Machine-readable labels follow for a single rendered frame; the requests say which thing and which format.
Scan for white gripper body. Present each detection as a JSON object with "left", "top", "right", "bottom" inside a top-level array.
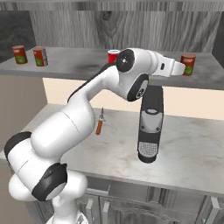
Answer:
[{"left": 170, "top": 59, "right": 187, "bottom": 79}]

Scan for grey wooden cabinet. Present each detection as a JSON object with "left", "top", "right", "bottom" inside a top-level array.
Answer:
[{"left": 0, "top": 0, "right": 224, "bottom": 92}]

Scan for red and green can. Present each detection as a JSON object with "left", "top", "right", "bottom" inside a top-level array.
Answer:
[
  {"left": 107, "top": 49, "right": 121, "bottom": 65},
  {"left": 11, "top": 45, "right": 29, "bottom": 66},
  {"left": 179, "top": 52, "right": 197, "bottom": 77},
  {"left": 32, "top": 46, "right": 49, "bottom": 67}
]

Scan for black coffee machine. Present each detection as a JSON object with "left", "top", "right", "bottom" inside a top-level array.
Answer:
[{"left": 136, "top": 84, "right": 165, "bottom": 165}]

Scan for pale cupboard handle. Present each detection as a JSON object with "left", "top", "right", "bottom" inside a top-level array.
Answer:
[
  {"left": 207, "top": 197, "right": 221, "bottom": 224},
  {"left": 101, "top": 200, "right": 110, "bottom": 224},
  {"left": 85, "top": 198, "right": 95, "bottom": 224}
]

